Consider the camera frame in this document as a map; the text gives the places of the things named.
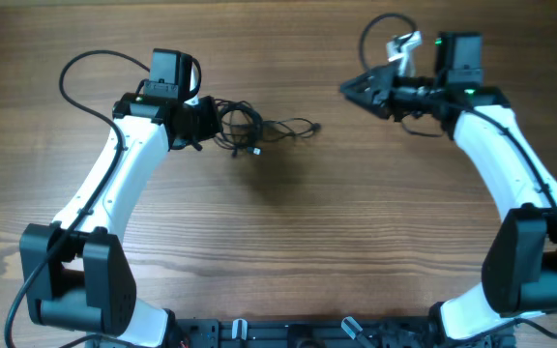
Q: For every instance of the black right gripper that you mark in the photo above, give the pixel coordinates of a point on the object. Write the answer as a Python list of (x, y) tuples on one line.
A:
[(387, 92)]

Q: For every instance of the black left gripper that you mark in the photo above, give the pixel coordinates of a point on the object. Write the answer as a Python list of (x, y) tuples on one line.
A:
[(209, 116)]

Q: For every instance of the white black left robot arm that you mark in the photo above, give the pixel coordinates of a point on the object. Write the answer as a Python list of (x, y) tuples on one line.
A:
[(76, 274)]

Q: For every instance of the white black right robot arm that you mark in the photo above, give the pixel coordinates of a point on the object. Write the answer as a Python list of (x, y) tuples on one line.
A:
[(519, 274)]

